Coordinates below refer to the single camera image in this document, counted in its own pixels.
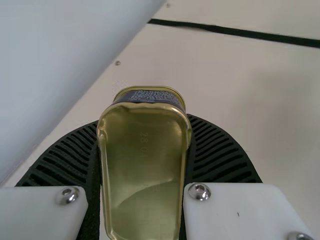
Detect rectangular tin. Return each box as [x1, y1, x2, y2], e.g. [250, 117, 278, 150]
[96, 85, 193, 240]

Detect black strip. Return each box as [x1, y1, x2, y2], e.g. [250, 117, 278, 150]
[147, 18, 320, 49]

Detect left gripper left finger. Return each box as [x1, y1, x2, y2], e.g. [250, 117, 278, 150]
[0, 119, 104, 240]

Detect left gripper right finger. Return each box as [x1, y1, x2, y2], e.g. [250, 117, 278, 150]
[178, 113, 316, 240]

